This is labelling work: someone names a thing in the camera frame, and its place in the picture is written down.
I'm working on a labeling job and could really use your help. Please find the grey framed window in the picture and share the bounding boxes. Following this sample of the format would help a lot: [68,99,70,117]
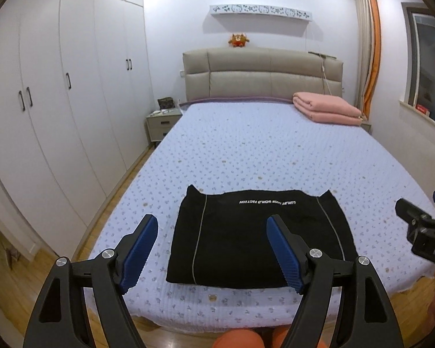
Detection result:
[400,2,435,133]

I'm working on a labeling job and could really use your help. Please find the white charging cable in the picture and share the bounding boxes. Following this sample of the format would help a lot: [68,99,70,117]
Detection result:
[320,54,331,95]

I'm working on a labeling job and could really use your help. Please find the folded pink blanket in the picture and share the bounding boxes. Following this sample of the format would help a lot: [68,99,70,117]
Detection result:
[292,92,363,127]

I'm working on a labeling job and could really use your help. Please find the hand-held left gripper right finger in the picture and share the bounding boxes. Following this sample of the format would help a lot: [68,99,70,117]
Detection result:
[267,215,403,348]

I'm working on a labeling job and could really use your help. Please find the person's orange pants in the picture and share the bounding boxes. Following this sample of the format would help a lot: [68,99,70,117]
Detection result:
[212,324,329,348]

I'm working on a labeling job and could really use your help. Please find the bed with floral sheet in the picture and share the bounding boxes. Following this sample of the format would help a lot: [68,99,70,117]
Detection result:
[88,101,435,331]

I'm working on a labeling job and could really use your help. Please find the beige and orange curtain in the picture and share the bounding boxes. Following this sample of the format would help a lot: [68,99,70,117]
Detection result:
[349,0,382,121]

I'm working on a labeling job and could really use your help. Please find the orange plush toy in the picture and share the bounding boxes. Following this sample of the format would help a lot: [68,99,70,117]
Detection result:
[228,33,251,49]

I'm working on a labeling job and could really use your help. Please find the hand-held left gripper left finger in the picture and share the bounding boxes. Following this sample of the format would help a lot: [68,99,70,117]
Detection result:
[23,215,159,348]

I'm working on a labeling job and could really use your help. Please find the white wardrobe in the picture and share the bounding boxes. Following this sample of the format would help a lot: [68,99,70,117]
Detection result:
[0,0,157,263]

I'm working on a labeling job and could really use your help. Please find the grey nightstand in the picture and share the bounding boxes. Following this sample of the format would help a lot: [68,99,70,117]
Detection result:
[146,110,184,143]

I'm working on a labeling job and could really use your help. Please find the white decorated wall shelf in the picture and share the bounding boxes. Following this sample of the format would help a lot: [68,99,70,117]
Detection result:
[209,4,316,22]

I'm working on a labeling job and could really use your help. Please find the beige padded headboard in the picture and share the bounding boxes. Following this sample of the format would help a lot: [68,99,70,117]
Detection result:
[183,47,345,103]

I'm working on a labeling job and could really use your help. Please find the black garment with grey piping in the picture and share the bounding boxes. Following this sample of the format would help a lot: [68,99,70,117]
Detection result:
[166,185,359,288]

